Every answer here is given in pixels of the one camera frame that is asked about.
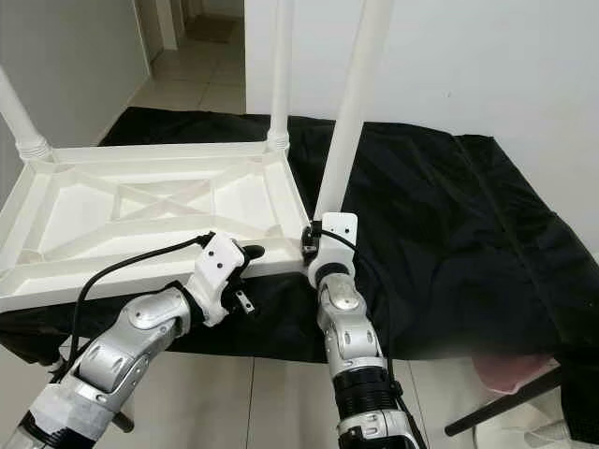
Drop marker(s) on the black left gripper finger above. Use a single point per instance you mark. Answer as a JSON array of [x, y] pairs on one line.
[[253, 251]]

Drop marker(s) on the white plastic table top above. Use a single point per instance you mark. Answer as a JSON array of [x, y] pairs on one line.
[[150, 210]]

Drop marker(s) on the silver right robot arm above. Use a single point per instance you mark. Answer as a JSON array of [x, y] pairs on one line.
[[356, 341]]

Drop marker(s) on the black cloth table cover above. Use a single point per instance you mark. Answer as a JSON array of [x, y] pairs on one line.
[[477, 234]]

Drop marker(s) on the pink cushion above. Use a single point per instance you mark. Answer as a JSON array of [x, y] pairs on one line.
[[515, 372]]

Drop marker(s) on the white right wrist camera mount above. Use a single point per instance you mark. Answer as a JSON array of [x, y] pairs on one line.
[[337, 229]]

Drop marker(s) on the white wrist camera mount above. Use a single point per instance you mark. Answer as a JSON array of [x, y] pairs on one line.
[[337, 229], [218, 265]]

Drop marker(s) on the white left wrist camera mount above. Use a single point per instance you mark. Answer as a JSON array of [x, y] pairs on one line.
[[218, 265]]

